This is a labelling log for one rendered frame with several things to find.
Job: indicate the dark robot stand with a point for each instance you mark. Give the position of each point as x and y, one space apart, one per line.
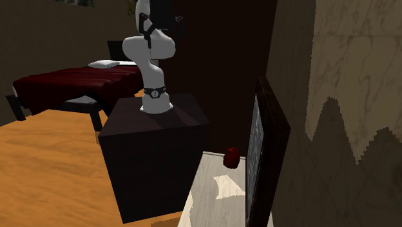
150 157

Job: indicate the bed with dark red cover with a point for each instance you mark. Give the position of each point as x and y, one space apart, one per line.
78 85

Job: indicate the dark framed wall picture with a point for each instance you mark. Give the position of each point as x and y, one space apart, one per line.
263 151

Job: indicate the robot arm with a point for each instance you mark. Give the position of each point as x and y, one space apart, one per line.
150 75

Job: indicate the white pillow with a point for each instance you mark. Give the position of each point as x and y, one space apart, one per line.
103 64

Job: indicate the dark red apple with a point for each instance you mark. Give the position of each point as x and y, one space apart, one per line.
231 157

